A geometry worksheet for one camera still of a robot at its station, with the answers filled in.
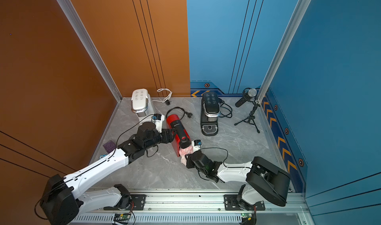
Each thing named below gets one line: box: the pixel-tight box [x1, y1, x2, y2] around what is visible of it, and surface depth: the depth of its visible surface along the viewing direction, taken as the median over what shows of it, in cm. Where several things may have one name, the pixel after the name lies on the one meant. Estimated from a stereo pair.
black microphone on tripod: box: [234, 87, 260, 134], surface depth 94 cm
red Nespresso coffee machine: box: [165, 113, 192, 158], surface depth 81 cm
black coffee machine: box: [200, 91, 222, 137], surface depth 89 cm
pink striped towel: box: [179, 145, 194, 167], surface depth 83 cm
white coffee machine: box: [130, 88, 155, 126], surface depth 91 cm
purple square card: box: [102, 139, 117, 154], surface depth 90 cm
